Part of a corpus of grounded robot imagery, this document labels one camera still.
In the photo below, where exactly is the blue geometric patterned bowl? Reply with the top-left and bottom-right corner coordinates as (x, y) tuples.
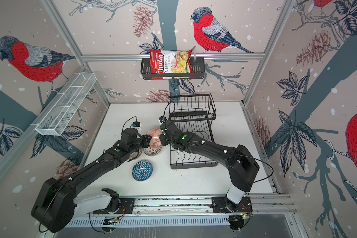
(132, 160), (153, 181)

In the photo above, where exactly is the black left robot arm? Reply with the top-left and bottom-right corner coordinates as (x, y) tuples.
(31, 128), (152, 233)

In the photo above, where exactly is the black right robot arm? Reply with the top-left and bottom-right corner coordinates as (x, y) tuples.
(159, 120), (260, 205)

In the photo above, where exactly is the black two-tier dish rack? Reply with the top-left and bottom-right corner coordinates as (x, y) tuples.
(168, 94), (218, 170)

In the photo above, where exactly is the white brown patterned bowl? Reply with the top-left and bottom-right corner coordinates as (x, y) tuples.
(143, 147), (162, 156)

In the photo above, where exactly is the grey green patterned bowl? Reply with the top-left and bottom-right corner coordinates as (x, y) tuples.
(127, 149), (143, 162)

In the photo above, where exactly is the red cassava chips bag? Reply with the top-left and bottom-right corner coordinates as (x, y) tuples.
(150, 50), (193, 74)

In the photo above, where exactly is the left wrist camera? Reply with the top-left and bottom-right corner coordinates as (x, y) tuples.
(130, 121), (142, 134)

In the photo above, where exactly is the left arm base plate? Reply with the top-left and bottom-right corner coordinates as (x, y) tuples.
(92, 197), (135, 215)

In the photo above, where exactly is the black wall basket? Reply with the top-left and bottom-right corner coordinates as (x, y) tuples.
(140, 58), (205, 80)

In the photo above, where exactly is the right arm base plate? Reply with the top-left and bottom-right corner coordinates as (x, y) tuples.
(210, 196), (253, 214)

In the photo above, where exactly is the white mesh wall shelf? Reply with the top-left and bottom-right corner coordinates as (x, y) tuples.
(35, 72), (97, 136)

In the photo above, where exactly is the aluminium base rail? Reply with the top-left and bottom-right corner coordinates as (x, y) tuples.
(119, 193), (298, 216)

